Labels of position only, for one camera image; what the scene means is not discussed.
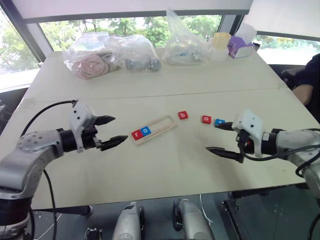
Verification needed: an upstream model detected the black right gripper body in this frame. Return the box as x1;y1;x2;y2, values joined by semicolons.
235;130;256;157

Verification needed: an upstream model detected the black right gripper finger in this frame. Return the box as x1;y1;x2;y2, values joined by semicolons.
205;146;245;164
213;121;235;131

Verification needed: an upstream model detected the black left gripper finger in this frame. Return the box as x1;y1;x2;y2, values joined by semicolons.
100;135;129;152
96;115;117;126

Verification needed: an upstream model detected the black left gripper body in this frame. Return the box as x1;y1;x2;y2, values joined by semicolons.
81;116;103;151

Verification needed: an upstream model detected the wooden letter tile tray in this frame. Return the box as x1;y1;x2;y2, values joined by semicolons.
129;114;178;147

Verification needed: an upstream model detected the red letter tile r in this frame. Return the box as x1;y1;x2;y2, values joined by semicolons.
131;128;144;141

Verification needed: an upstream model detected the blue letter tile o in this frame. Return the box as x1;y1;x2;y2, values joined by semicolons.
140;125;153;138

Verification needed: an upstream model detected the silver right robot leg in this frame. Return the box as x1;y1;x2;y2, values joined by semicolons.
172;197;216;240

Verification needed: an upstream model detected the silver robot leg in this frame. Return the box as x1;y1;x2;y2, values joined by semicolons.
110;201;146;240
172;197;216;240

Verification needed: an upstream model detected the silver left robot leg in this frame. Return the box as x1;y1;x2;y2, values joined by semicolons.
110;201;146;240

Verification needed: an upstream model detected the plastic bag with pink cloth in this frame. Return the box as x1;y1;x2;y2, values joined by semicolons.
62;33;121;81

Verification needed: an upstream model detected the plastic bag with grey items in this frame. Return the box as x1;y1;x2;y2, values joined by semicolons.
104;34;162;74

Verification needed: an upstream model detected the white translucent plastic container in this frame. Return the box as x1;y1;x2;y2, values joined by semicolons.
208;45;230;62

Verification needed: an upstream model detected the black table crossbar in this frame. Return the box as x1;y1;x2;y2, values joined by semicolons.
31;205;95;217

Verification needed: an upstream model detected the purple tissue box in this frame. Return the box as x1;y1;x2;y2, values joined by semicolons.
226;22;258;60

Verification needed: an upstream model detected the yellow plastic cup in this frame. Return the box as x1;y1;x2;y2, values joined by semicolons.
212;32;232;51

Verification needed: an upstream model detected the tall clear plastic bag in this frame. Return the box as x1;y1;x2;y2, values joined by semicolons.
161;8;211;67

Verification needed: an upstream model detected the person in dark clothes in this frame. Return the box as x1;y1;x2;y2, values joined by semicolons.
292;53;320;119

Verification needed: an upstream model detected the white roller blind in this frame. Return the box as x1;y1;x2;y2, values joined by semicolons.
10;0;255;25

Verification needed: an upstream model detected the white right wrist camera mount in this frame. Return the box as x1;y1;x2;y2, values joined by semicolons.
231;108;265;158

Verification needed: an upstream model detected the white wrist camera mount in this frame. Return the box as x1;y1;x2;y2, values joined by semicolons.
68;99;98;154
231;108;265;158

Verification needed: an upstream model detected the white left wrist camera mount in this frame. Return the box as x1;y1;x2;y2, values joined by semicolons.
68;99;98;154

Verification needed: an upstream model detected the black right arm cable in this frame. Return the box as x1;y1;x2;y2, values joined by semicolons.
239;128;320;179

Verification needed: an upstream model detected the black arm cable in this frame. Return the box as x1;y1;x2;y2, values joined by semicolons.
239;128;320;179
20;99;78;240

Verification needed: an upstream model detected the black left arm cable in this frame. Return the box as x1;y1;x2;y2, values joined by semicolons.
20;99;78;240

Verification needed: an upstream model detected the thin white cord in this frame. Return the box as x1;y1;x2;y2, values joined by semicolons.
199;194;214;226

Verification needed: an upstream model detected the black table leg frame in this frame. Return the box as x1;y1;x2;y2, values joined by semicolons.
220;199;251;240

